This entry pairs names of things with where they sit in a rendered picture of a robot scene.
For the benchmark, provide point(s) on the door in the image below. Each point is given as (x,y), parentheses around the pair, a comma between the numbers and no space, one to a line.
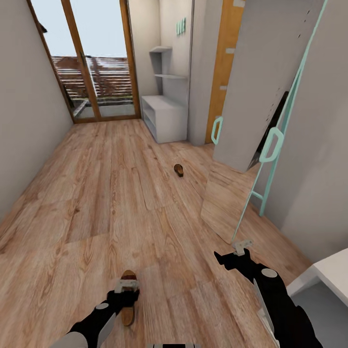
(231,17)
(89,45)

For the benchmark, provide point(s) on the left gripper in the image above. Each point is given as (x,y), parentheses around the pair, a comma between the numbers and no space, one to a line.
(126,298)

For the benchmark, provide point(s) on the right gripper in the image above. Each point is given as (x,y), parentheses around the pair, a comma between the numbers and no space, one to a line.
(232,261)

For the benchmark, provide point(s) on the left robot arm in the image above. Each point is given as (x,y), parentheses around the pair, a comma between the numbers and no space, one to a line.
(93,330)

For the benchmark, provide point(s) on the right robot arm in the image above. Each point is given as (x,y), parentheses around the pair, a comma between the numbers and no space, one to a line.
(290,325)

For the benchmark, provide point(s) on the sandal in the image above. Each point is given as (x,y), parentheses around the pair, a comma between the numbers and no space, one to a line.
(128,313)
(178,168)

